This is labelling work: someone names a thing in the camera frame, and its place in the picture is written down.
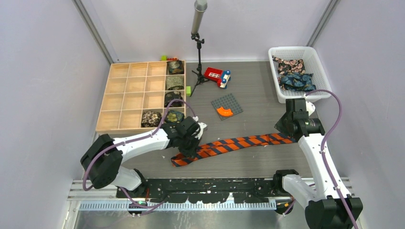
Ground orange navy striped tie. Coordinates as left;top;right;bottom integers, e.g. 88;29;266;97
171;133;296;167

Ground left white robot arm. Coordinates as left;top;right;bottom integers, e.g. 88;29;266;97
80;116;207;198

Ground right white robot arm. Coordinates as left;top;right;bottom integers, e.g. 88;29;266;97
272;98;363;229

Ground rolled blue gold flower tie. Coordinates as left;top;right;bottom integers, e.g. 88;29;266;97
164;110;185;124

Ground rolled beige floral tie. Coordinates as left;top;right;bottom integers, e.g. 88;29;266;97
141;110;162;128

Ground rolled black gold tie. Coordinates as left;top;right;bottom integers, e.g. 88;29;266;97
164;91;184;108

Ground orange curved block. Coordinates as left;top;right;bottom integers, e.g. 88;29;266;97
216;106;234;117

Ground green block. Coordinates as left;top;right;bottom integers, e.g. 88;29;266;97
185;86;191;96

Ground rolled olive patterned tie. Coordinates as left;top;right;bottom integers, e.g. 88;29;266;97
166;75;185;91

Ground grey lego baseplate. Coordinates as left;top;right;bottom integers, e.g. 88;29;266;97
211;94;243;121

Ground pink floral dark tie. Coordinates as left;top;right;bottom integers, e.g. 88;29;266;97
272;55;306;75

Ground wooden compartment tray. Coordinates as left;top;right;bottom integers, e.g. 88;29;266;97
96;61;187;135

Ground white plastic basket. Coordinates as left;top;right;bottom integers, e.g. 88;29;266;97
268;46;331;104

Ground rolled dark tie top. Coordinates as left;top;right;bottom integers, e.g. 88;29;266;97
167;60;184;75

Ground red toy block car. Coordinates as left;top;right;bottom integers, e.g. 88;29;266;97
203;67;231;89

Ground green and red small toys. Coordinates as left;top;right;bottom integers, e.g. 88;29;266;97
160;55;178;61

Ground black tripod stand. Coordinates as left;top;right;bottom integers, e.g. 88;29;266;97
190;33;209;96

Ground grey microphone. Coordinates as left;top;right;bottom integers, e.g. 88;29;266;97
191;0;208;35

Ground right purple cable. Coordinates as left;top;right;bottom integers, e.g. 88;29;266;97
304;89;360;229

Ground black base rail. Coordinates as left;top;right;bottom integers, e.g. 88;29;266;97
128;178;292;204

